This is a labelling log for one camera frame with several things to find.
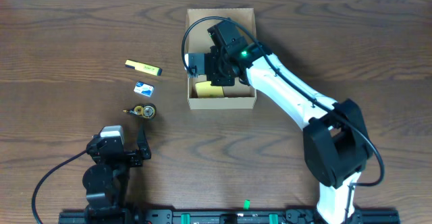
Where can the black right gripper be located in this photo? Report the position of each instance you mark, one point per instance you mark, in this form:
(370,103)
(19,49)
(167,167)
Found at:
(207,66)

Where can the yellow highlighter pen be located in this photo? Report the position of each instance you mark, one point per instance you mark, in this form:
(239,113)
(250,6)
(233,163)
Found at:
(142,67)

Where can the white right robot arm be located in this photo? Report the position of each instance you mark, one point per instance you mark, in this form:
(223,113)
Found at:
(335,140)

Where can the white blue staples box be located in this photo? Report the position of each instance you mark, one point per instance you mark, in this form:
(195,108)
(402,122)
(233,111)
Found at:
(144,89)

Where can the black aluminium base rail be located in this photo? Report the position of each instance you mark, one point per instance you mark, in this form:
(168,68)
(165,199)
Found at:
(166,216)

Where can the yellow polar bear notepad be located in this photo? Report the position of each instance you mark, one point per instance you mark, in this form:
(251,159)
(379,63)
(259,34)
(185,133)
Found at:
(206,90)

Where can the black gold correction tape dispenser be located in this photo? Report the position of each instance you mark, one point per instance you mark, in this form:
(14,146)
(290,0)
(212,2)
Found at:
(144,111)

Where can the brown cardboard box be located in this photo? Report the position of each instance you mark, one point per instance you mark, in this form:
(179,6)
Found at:
(238,96)

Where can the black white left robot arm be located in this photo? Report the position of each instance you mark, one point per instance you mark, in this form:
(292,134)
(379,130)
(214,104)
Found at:
(106,182)

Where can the small green marker piece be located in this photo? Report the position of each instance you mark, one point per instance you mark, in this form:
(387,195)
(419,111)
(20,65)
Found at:
(246,205)

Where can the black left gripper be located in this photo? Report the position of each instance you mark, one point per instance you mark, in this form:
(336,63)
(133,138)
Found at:
(133,155)

